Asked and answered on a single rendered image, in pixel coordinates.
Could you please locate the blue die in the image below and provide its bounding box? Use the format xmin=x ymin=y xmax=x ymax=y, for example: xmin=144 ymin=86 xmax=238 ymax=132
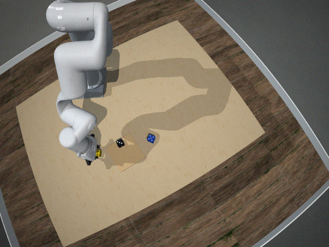
xmin=147 ymin=134 xmax=156 ymax=143

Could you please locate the tan flat mat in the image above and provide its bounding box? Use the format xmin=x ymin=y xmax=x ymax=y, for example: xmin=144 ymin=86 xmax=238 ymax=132
xmin=106 ymin=133 xmax=145 ymax=173

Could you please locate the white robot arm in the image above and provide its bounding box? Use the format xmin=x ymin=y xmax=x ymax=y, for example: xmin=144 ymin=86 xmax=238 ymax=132
xmin=46 ymin=0 xmax=113 ymax=157

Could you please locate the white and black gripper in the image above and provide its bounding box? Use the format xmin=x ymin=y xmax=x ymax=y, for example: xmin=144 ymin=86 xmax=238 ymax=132
xmin=80 ymin=134 xmax=100 ymax=165

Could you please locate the yellow die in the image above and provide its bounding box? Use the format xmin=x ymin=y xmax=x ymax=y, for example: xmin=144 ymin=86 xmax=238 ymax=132
xmin=96 ymin=150 xmax=102 ymax=157

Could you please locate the black die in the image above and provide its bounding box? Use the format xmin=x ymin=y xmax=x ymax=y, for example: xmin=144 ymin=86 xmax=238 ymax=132
xmin=116 ymin=139 xmax=125 ymax=148

